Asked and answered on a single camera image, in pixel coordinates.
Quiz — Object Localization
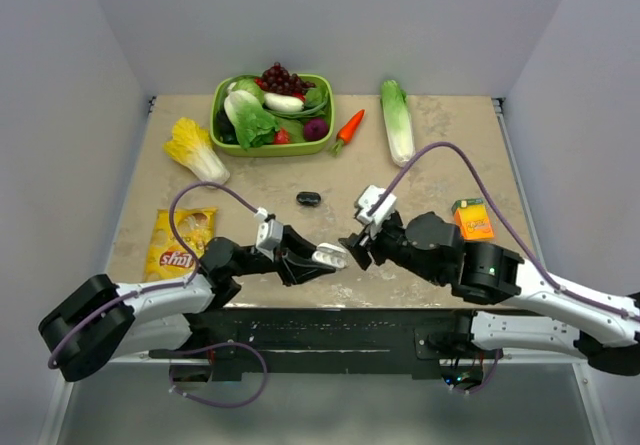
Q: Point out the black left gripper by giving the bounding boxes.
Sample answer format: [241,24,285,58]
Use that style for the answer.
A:
[227,225,335,286]

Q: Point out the white earbud charging case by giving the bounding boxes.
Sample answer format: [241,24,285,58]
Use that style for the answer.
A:
[311,243,348,270]

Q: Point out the black earbud charging case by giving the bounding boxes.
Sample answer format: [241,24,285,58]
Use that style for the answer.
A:
[296,191,322,207]

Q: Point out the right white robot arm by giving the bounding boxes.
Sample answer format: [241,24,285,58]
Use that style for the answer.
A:
[339,212,639,376]

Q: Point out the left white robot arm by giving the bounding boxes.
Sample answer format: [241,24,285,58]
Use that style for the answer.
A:
[38,222,347,382]

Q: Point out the green plastic basket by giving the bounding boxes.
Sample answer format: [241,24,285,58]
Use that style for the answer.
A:
[209,73,335,158]

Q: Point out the orange toy carrot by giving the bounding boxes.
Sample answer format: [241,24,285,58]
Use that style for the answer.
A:
[329,109,365,157]

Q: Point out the orange sponge box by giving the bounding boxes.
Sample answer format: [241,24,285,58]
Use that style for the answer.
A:
[451,198,495,241]

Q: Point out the red toy strawberry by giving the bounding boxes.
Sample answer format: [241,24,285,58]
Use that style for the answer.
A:
[273,128,291,145]

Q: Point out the yellow Lays chip bag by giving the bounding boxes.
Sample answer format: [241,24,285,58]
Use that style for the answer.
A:
[143,208,217,282]

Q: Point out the purple toy onion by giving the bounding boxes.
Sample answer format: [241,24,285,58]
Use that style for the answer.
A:
[303,117,329,142]

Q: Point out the green white napa cabbage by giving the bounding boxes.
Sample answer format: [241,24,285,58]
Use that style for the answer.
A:
[380,80,415,167]

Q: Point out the green toy lettuce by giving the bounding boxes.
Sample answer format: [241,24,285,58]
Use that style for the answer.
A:
[224,90,280,150]

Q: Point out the yellow toy cabbage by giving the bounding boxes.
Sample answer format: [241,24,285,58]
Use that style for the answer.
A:
[163,117,230,184]

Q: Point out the white toy radish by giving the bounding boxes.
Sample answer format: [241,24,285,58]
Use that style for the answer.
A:
[264,92,305,113]

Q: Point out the dark red toy grapes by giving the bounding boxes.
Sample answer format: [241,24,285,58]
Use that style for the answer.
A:
[254,62,316,96]

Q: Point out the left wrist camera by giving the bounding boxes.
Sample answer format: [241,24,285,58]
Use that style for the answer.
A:
[254,207,284,261]

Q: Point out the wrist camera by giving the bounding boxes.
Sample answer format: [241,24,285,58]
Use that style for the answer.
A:
[254,207,284,261]
[354,185,397,236]

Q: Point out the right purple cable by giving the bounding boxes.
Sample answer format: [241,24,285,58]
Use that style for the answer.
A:
[372,140,640,395]

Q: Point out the purple cable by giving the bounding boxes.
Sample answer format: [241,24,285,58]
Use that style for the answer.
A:
[46,181,271,410]
[372,140,640,395]

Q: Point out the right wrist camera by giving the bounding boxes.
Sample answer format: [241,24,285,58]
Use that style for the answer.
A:
[354,185,397,236]

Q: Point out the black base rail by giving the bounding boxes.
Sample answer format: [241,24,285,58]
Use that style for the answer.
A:
[151,308,502,380]

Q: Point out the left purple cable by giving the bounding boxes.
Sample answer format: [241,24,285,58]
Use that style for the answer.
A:
[46,181,271,410]

